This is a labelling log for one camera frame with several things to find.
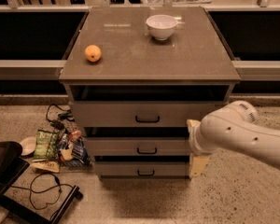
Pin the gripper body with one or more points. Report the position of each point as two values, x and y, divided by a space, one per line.
194 139

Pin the grey drawer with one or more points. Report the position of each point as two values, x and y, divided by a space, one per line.
145 169
138 114
137 146

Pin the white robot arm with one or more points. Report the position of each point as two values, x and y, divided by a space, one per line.
232 127

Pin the grey bottom drawer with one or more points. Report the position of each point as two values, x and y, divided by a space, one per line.
145 169

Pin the grey drawer cabinet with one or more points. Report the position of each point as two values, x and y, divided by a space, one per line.
192 66

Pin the grey top drawer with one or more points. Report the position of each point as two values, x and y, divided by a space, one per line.
138 114

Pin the blue snack package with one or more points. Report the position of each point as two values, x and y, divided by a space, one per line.
80 152

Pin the red white snack packet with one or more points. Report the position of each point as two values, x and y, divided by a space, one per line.
66 144

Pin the white ceramic bowl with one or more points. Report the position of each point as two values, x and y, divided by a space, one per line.
161 27

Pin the tan snack bag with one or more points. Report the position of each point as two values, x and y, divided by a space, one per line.
51 166

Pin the orange fruit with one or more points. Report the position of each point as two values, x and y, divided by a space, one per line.
93 53

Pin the green chip bag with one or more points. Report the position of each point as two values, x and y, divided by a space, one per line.
46 145

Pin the white paper plate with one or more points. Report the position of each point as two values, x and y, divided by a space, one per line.
28 145

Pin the black chair base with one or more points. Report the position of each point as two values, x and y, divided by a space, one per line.
11 168

